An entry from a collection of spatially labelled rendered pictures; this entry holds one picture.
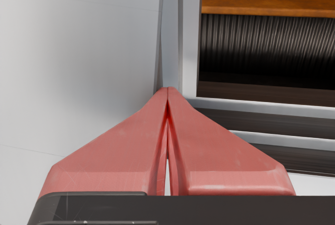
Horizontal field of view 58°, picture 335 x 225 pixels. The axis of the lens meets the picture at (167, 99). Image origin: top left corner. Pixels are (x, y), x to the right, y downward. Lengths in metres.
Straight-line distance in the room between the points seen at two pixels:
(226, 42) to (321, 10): 0.21
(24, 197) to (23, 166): 0.03
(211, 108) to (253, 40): 0.30
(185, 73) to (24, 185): 0.11
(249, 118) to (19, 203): 0.15
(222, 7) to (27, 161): 0.17
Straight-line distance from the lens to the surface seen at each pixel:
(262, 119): 0.16
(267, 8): 0.25
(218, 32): 0.44
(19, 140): 0.17
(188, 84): 0.15
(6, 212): 0.23
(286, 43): 0.46
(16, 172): 0.19
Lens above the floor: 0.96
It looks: 53 degrees down
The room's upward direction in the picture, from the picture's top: 164 degrees counter-clockwise
